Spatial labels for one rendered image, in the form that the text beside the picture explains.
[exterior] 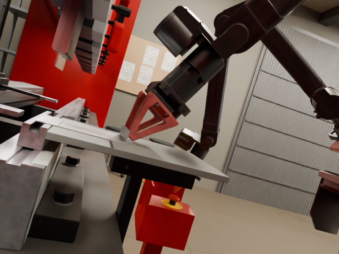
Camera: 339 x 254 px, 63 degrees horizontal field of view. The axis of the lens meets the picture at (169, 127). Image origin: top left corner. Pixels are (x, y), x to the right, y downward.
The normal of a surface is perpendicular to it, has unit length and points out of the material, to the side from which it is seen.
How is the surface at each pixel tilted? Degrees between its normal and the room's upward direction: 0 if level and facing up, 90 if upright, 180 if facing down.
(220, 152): 90
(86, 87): 90
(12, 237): 90
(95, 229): 0
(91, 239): 0
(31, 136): 90
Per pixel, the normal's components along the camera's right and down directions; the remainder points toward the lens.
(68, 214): 0.29, -0.95
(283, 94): 0.18, 0.10
